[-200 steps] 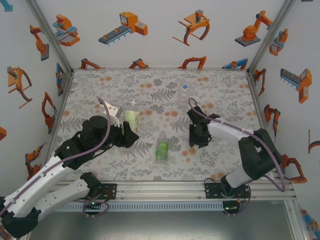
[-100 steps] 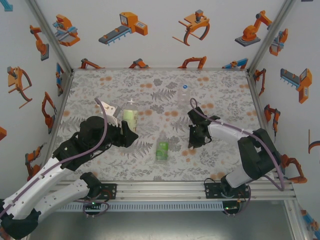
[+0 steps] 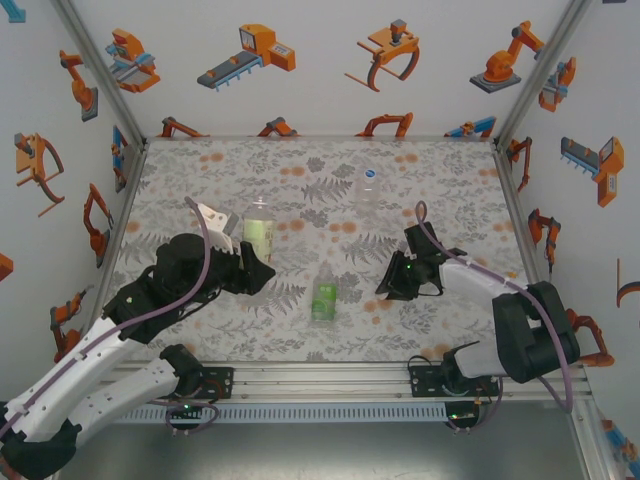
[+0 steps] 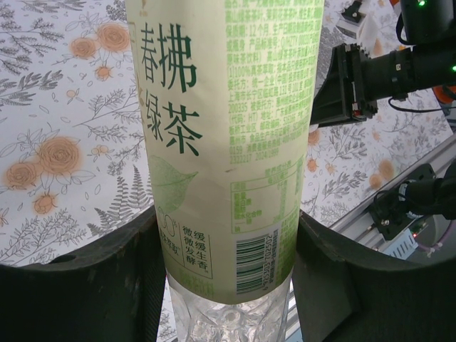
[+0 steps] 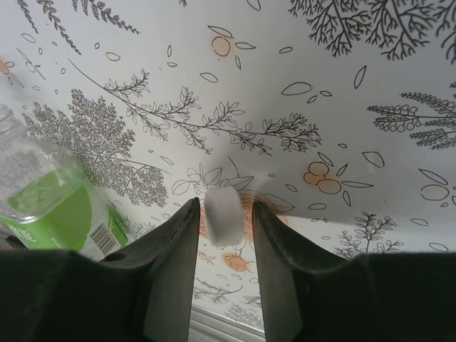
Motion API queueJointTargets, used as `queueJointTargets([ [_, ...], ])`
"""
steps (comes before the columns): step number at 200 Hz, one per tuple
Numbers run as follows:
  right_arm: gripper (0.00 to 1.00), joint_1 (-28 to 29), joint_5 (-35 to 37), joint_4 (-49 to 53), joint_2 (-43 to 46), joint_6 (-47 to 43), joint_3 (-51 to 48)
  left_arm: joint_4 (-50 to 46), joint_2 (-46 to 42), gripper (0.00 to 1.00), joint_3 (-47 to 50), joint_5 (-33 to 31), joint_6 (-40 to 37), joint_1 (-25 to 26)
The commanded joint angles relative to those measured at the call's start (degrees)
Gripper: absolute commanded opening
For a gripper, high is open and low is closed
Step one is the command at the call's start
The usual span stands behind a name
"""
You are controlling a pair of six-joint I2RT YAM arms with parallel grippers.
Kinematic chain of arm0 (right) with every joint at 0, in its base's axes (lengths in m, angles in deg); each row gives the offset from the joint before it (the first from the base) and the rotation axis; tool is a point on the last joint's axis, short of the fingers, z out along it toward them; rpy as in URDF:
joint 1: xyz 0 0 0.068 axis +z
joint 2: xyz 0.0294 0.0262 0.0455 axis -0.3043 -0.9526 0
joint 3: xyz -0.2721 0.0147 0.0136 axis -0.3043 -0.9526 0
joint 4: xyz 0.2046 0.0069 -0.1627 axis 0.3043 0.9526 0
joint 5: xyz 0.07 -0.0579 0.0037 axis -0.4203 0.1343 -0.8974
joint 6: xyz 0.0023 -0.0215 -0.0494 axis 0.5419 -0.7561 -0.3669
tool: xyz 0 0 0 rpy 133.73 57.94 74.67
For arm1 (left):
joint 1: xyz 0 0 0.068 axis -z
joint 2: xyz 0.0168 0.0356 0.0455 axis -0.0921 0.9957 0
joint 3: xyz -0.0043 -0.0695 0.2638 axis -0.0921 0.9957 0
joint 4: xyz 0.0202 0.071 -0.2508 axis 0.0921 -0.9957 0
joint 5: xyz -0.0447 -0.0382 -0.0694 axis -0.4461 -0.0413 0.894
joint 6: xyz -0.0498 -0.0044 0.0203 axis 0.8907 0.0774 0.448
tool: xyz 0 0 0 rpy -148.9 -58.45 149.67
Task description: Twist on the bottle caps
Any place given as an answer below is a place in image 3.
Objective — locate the bottle with yellow-green label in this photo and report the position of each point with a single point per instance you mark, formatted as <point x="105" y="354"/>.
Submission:
<point x="260" y="230"/>

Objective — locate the bottle with green label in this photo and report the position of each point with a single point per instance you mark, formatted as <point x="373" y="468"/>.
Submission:
<point x="324" y="300"/>

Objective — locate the clear unlabelled plastic bottle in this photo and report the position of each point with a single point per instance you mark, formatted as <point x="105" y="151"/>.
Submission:
<point x="369" y="192"/>

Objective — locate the white cap with blue print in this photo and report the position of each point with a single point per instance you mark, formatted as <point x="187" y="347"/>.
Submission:
<point x="370" y="174"/>

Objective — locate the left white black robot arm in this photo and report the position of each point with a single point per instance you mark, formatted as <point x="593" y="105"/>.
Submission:
<point x="70" y="380"/>

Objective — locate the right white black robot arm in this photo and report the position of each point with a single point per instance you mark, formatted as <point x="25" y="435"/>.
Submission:
<point x="525" y="330"/>

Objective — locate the floral patterned tablecloth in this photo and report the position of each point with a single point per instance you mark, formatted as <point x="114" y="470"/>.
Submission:
<point x="225" y="170"/>

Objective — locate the grey metal base panel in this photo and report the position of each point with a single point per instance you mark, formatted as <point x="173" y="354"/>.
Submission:
<point x="350" y="450"/>

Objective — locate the left aluminium side rail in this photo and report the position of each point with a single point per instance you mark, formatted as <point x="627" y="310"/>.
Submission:
<point x="123" y="210"/>

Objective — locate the aluminium side rail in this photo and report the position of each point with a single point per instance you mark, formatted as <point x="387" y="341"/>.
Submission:
<point x="123" y="210"/>
<point x="527" y="250"/>

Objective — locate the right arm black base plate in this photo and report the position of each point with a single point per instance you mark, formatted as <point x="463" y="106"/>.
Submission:
<point x="422" y="380"/>

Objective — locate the right aluminium side rail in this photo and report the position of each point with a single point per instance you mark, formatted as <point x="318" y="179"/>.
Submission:
<point x="527" y="250"/>

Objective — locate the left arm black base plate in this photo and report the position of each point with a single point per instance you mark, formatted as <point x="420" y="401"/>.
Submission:
<point x="222" y="382"/>

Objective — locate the aluminium front rail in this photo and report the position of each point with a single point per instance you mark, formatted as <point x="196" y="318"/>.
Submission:
<point x="320" y="382"/>

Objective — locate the aluminium back rail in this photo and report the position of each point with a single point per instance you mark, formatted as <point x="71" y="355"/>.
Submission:
<point x="325" y="137"/>

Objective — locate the left aluminium corner post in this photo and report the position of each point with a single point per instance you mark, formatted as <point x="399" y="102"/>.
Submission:
<point x="103" y="70"/>

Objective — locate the aluminium corner post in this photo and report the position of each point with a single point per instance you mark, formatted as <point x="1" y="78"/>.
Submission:
<point x="543" y="70"/>
<point x="103" y="70"/>

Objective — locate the aluminium frame leg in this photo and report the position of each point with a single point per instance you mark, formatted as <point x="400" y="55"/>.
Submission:
<point x="590" y="440"/>

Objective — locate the right aluminium corner post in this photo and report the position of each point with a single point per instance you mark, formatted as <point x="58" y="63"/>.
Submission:
<point x="543" y="70"/>

